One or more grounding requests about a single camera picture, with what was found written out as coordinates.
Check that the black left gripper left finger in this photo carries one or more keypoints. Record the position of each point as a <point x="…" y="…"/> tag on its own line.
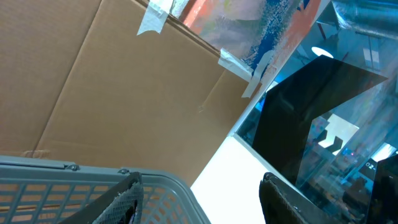
<point x="122" y="203"/>

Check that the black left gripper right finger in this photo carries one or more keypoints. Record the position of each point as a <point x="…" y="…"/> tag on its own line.
<point x="281" y="204"/>

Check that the grey plastic basket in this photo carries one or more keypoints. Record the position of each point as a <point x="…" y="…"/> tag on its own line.
<point x="45" y="191"/>

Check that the black angled panel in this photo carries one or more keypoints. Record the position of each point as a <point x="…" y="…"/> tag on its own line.
<point x="291" y="106"/>

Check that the brown cardboard sheet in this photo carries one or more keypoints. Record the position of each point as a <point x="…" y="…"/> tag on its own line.
<point x="79" y="84"/>

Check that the colourful painted board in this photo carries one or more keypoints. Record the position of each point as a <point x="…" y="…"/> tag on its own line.
<point x="255" y="37"/>

